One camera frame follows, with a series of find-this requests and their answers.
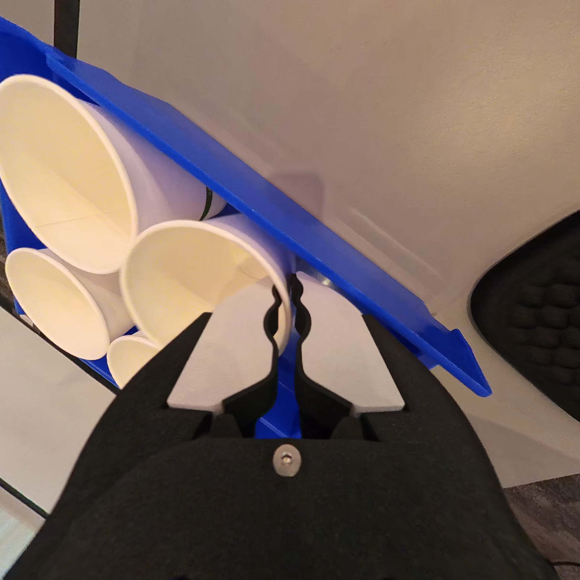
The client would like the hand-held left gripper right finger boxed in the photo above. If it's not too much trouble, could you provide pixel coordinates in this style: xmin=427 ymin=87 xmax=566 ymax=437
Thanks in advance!
xmin=292 ymin=272 xmax=405 ymax=438

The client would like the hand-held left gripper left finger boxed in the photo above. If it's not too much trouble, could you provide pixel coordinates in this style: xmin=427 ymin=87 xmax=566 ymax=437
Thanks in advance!
xmin=167 ymin=283 xmax=284 ymax=438

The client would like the white paper cup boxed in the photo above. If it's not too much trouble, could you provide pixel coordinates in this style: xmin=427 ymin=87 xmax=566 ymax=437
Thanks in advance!
xmin=5 ymin=247 xmax=137 ymax=362
xmin=0 ymin=75 xmax=227 ymax=275
xmin=106 ymin=332 xmax=162 ymax=390
xmin=120 ymin=213 xmax=294 ymax=359

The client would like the blue plastic bin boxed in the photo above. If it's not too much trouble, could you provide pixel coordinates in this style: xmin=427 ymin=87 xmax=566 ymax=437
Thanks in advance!
xmin=0 ymin=16 xmax=493 ymax=440

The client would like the black wrist rest pad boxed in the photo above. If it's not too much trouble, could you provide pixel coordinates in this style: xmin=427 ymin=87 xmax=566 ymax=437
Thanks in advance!
xmin=470 ymin=213 xmax=580 ymax=423

